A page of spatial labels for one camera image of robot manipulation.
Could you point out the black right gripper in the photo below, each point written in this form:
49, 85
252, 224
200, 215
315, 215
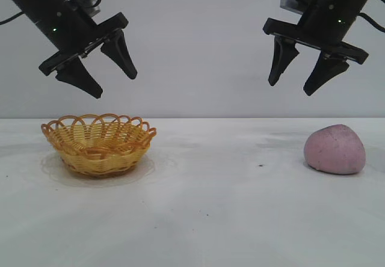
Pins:
328, 26

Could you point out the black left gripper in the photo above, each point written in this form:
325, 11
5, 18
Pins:
72, 32

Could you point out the yellow woven wicker basket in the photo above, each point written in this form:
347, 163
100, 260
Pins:
99, 161

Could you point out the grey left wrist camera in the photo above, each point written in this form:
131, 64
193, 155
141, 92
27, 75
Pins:
87, 4

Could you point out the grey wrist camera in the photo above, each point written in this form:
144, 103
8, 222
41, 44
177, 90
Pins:
87, 4
296, 2

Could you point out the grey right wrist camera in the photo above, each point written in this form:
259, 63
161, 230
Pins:
296, 2

